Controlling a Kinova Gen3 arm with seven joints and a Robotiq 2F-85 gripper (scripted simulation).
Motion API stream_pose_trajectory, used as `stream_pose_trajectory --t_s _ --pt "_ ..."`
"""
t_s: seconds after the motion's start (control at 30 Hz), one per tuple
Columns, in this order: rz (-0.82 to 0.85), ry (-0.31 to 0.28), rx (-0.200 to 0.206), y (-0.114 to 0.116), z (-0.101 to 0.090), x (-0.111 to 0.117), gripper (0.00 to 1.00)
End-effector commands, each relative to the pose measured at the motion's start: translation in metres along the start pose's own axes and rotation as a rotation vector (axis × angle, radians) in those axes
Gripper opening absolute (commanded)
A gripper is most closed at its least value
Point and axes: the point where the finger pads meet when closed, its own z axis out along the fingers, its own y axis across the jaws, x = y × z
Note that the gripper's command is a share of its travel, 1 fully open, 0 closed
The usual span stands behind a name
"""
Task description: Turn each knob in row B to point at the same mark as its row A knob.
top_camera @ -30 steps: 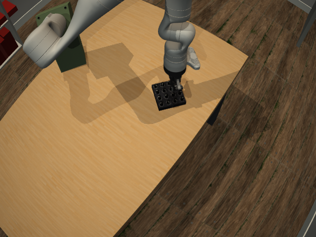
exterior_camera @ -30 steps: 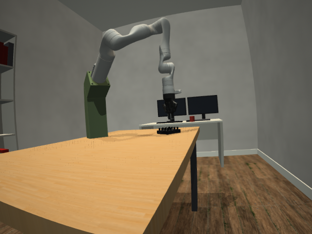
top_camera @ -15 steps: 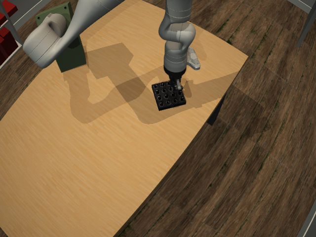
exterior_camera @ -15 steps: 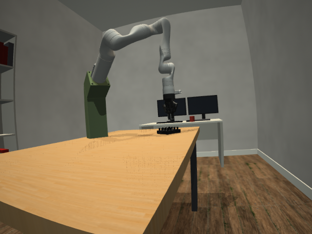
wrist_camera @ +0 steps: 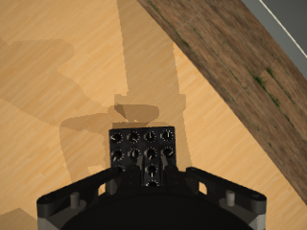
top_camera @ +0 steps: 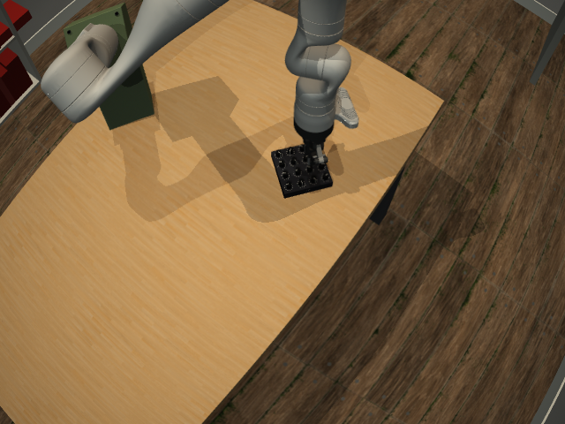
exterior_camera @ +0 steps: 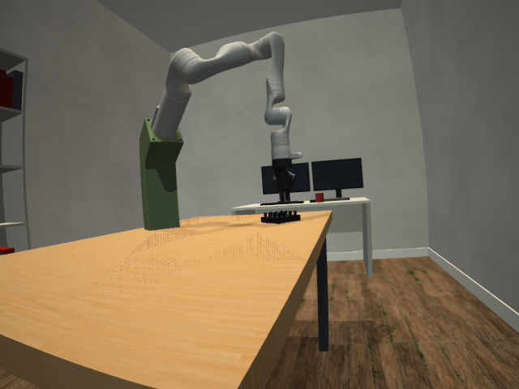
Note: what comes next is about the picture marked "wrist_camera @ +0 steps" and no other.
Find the black knob box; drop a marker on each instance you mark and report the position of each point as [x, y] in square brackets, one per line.
[148, 141]

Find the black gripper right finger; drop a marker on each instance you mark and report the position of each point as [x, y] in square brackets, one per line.
[243, 202]

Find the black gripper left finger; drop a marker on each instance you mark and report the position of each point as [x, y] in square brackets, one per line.
[56, 208]

